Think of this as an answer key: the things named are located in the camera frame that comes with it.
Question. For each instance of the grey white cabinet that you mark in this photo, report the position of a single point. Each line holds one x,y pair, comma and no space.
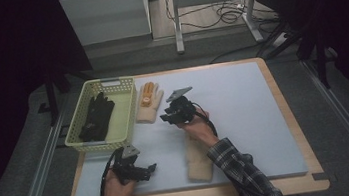
105,17

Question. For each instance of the black glove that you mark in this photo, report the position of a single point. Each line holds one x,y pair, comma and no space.
97,117

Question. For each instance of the black metal stand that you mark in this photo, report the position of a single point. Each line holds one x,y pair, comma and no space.
51,99

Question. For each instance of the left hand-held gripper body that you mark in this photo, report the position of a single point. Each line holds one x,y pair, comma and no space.
126,167

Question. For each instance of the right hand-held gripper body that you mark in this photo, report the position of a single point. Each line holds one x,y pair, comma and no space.
181,105

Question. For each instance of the black stand legs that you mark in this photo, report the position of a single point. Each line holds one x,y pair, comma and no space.
276,40

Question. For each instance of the light grey foam mat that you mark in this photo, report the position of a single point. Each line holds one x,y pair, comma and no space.
249,119

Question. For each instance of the person's left hand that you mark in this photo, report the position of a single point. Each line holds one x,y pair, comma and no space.
117,192

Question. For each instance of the pale green plastic basket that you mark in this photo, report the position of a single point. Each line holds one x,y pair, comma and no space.
124,114

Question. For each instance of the cream knit glove orange grips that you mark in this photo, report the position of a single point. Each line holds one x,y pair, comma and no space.
150,109

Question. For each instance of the person's right hand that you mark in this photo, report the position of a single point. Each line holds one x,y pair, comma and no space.
200,130

